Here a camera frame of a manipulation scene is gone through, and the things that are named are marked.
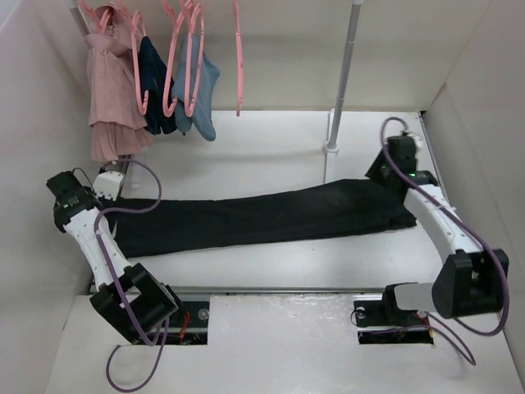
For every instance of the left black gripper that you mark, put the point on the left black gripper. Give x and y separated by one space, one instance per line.
107 200

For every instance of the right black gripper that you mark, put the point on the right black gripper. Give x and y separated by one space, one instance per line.
372 173

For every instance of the black trousers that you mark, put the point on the black trousers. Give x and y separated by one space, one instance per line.
346 207

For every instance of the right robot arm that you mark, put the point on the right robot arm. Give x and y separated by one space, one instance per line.
468 283

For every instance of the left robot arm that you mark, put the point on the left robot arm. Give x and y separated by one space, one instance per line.
127 296

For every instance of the pink hanger with dress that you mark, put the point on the pink hanger with dress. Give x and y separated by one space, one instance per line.
100 18

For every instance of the empty pink hanger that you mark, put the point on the empty pink hanger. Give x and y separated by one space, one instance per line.
239 57

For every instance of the silver rack pole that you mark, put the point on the silver rack pole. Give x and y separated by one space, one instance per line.
331 146

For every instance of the white rack foot bar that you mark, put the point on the white rack foot bar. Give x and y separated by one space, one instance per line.
327 164

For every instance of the pink pleated dress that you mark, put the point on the pink pleated dress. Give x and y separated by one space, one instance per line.
118 129

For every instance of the navy blue garment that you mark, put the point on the navy blue garment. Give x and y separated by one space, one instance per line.
152 74

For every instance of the light blue garment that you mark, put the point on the light blue garment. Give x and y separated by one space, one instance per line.
201 118

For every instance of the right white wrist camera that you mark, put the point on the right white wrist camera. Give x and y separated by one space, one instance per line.
418 141

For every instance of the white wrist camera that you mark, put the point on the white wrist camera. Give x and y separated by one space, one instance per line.
418 141
108 185

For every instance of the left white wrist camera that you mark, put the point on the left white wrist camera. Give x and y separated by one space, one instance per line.
108 185

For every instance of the left white rack post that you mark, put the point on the left white rack post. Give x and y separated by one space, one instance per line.
78 17

